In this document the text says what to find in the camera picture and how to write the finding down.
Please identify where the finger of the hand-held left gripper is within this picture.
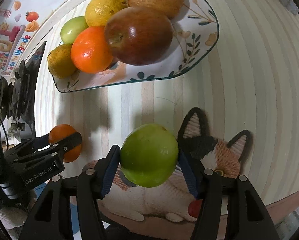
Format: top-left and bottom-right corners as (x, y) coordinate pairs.
(13, 132), (83, 165)
(5, 134), (51, 157)

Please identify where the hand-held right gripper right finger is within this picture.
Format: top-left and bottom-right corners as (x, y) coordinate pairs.
(177, 152), (281, 240)

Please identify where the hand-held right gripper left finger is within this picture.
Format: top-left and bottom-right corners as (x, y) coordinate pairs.
(18, 144), (121, 240)

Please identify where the orange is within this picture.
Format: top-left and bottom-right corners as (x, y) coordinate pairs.
(70, 26), (115, 74)
(48, 124), (82, 163)

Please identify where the green apple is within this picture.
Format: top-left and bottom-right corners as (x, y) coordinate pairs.
(60, 16), (89, 44)
(120, 123), (179, 188)

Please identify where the yellow citrus fruit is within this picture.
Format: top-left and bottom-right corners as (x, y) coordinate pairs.
(47, 44), (77, 79)
(85, 0), (129, 27)

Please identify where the dark red apple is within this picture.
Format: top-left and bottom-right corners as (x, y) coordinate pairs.
(104, 6), (174, 66)

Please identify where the floral oval plate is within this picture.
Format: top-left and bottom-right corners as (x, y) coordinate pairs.
(52, 0), (219, 94)

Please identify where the striped cat print mat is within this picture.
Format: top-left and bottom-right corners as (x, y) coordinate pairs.
(35, 0), (299, 240)

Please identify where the colourful wall sticker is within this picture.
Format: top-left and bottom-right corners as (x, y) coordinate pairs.
(0, 0), (40, 75)

